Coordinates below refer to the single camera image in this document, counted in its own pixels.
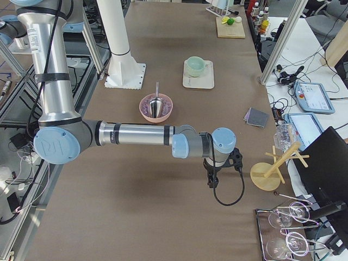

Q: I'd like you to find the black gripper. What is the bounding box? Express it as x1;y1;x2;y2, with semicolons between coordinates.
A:
205;164;221;188

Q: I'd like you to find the green bowl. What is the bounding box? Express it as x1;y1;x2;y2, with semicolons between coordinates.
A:
188;72;202;78
187;56;205;70
187;69;204;77

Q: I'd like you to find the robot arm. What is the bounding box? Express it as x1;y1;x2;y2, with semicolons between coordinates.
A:
1;15;29;50
14;1;242;188

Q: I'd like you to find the wooden cup stand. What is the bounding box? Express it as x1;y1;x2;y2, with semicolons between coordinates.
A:
250;127;310;192

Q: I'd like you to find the grey folded cloth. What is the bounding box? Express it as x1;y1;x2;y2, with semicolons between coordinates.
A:
244;108;270;128

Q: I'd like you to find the wine glass rack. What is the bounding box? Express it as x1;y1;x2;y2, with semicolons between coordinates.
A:
256;191;333;260

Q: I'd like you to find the pink bowl with ice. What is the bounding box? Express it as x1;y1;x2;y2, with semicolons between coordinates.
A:
139;94;173;123

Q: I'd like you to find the wine glass far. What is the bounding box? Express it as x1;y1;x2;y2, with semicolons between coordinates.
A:
268;201;309;228

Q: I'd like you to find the wine glass near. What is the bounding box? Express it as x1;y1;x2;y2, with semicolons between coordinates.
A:
266;232;309;260

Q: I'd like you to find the metal ice scoop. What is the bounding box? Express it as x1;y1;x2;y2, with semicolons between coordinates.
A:
148;82;163;118

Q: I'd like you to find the cream rectangular tray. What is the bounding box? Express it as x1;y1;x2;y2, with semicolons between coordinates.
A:
183;60;214;90

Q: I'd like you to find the blue teach pendant near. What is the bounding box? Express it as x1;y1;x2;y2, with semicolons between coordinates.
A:
284;113;324;151

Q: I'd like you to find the blue teach pendant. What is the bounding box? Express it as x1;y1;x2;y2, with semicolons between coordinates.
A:
294;81;335;114
284;113;324;151

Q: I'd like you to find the green bowl on tray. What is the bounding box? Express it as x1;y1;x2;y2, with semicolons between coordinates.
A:
188;72;202;78

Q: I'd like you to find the black monitor back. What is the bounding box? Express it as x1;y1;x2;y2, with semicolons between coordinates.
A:
295;126;347;207

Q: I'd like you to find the blue teach pendant far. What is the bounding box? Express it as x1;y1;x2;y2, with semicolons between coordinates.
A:
294;81;335;114

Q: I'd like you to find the wooden cutting board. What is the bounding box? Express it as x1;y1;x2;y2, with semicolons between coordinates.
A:
216;17;245;39

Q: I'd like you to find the green lime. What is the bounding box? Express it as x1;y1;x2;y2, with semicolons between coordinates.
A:
226;18;235;26

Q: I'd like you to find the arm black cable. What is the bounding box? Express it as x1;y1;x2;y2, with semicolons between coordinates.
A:
206;133;245;206

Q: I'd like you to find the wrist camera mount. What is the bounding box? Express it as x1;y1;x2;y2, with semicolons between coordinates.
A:
228;147;243;173

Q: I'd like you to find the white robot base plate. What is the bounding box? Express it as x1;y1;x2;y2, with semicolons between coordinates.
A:
104;62;146;90

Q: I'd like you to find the white wire cup rack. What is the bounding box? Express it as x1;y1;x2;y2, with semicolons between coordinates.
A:
206;0;239;17

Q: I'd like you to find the aluminium frame post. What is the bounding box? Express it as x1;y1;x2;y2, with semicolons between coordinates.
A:
259;0;308;86

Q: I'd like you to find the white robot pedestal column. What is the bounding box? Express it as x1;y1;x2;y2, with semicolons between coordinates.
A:
97;0;130;55

